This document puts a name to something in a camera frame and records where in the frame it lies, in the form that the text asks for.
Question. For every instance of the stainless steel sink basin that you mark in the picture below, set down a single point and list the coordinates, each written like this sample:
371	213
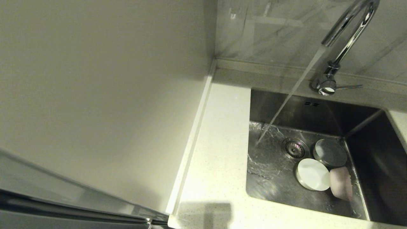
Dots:
270	187

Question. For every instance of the tall glossy cabinet unit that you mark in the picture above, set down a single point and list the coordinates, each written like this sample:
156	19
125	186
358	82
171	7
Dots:
95	95

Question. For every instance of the pink bowl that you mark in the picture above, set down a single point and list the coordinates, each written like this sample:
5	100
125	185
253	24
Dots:
340	184

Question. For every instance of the chrome cabinet trim strip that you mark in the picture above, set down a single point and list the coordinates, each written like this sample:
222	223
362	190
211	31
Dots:
79	208

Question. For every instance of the white bowl with gray outside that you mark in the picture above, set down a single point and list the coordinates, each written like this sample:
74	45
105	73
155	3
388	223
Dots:
330	153

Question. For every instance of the round metal drain strainer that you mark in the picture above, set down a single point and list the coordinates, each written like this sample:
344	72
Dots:
293	148

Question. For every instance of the running water stream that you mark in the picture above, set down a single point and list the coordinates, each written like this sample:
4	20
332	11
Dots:
292	92

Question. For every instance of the white shallow bowl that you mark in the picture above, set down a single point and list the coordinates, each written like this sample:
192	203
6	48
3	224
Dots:
313	175

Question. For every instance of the chrome gooseneck faucet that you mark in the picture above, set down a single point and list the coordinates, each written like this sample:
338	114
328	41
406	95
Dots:
327	86

